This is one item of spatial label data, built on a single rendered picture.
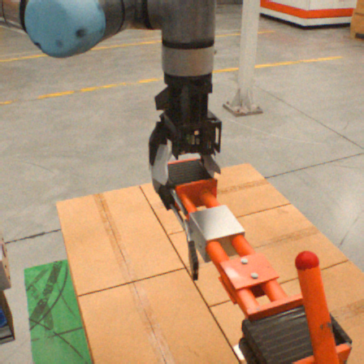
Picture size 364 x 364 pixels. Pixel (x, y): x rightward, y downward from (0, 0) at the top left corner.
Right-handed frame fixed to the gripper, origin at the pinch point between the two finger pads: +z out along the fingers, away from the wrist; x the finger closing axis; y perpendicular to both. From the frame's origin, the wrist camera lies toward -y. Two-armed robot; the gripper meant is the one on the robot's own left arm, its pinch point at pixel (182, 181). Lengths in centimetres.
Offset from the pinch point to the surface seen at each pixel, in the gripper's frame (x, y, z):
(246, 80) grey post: 169, -289, 88
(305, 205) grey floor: 133, -125, 121
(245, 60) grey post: 167, -289, 68
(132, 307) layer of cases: -6, -33, 67
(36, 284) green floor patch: -44, -109, 121
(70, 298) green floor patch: -28, -94, 121
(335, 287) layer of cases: 64, -17, 67
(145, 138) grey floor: 57, -260, 121
